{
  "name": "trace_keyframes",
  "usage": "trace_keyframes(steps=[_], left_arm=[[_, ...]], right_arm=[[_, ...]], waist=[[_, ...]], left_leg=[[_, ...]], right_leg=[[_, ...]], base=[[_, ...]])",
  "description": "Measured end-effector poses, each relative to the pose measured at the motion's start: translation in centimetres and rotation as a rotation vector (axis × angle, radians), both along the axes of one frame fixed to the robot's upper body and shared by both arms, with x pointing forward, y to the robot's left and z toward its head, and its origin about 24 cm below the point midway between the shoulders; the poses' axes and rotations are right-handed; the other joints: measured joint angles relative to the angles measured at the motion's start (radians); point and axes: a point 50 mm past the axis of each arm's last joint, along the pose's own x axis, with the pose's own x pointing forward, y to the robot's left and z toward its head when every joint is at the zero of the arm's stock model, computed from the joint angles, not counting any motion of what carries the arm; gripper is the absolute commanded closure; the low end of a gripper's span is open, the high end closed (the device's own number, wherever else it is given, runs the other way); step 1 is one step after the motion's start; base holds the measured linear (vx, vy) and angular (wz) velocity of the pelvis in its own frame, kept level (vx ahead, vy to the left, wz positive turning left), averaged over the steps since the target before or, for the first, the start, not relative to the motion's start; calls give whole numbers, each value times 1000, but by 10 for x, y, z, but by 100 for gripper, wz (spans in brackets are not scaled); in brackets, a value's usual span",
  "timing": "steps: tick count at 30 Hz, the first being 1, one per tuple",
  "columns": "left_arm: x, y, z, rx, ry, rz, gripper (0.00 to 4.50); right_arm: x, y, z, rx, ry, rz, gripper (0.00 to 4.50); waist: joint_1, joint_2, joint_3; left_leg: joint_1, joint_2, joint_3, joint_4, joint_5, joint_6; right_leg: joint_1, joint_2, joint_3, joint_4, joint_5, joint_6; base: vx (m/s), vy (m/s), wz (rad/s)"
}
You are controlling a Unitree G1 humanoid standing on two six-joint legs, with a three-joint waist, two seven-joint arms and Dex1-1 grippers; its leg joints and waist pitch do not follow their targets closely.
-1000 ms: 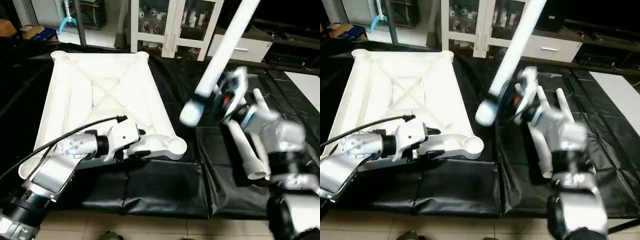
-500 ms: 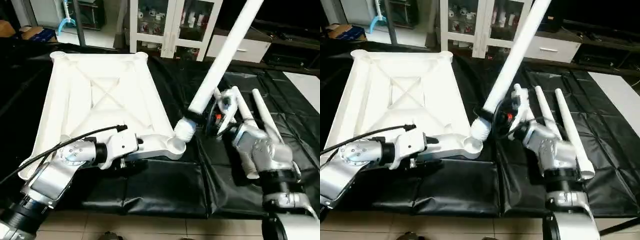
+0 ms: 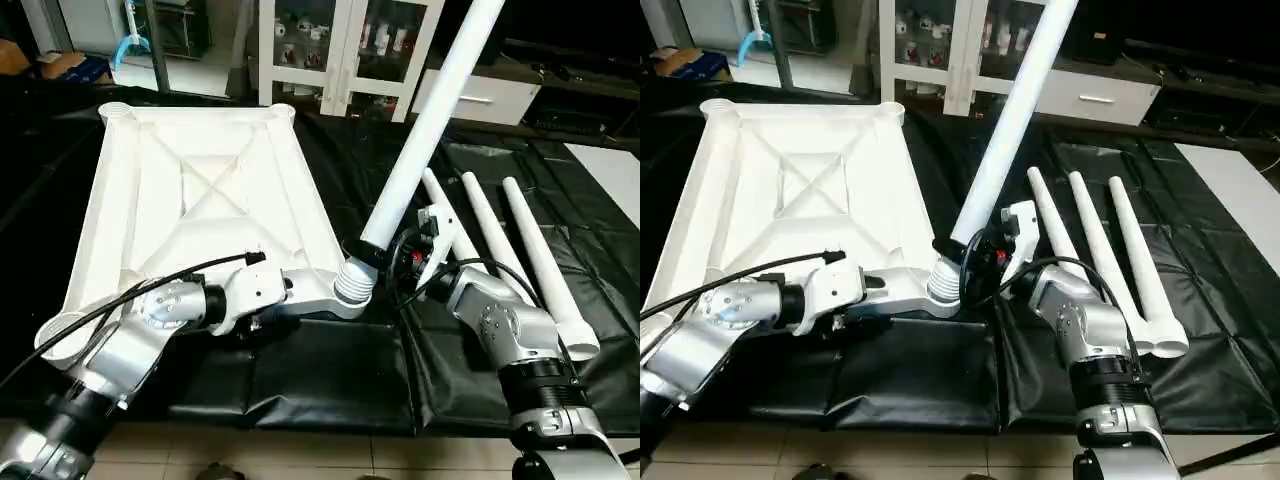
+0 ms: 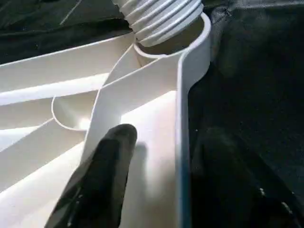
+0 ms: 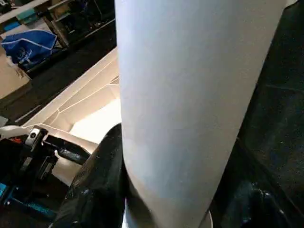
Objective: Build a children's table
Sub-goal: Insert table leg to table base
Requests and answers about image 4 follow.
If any white plastic table leg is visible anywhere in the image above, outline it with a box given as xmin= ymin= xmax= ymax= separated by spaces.
xmin=113 ymin=0 xmax=205 ymax=48

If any white plastic table top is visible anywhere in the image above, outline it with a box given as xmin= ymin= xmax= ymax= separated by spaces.
xmin=0 ymin=13 xmax=212 ymax=228

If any black work mat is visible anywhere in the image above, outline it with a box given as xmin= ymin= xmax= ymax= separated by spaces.
xmin=0 ymin=0 xmax=304 ymax=228

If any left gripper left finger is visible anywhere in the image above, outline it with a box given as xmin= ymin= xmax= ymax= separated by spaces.
xmin=44 ymin=124 xmax=138 ymax=228

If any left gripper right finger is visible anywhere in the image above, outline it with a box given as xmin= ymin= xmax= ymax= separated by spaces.
xmin=190 ymin=127 xmax=304 ymax=228

